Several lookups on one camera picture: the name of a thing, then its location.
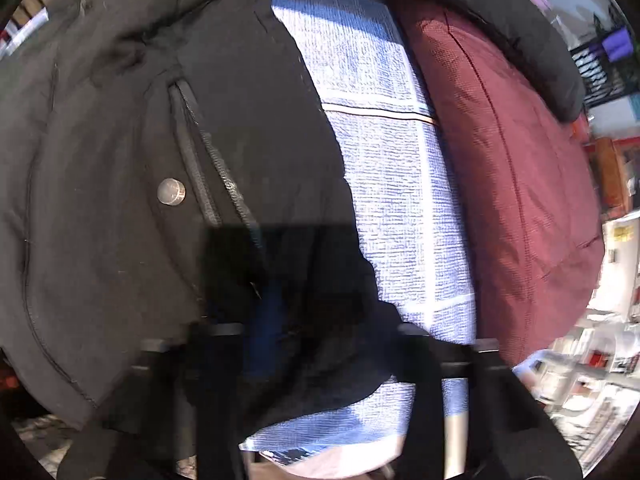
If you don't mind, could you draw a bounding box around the light checked bedsheet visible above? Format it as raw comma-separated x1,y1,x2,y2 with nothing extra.
240,0,477,466

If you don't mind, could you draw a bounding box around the purple container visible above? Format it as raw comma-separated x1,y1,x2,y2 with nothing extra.
601,27,632,61

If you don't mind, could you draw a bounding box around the brown wooden box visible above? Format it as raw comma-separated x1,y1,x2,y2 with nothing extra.
594,136,632,212

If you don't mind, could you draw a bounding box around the black jacket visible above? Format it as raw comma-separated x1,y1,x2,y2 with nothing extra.
0,0,588,443

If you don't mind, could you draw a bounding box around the maroon quilted jacket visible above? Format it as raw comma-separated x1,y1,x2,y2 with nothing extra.
385,0,607,367

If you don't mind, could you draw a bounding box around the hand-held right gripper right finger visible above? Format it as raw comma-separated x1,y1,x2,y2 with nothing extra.
395,322,583,480

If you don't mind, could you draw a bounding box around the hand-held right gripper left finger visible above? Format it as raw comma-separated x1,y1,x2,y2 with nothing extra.
57,280,276,480

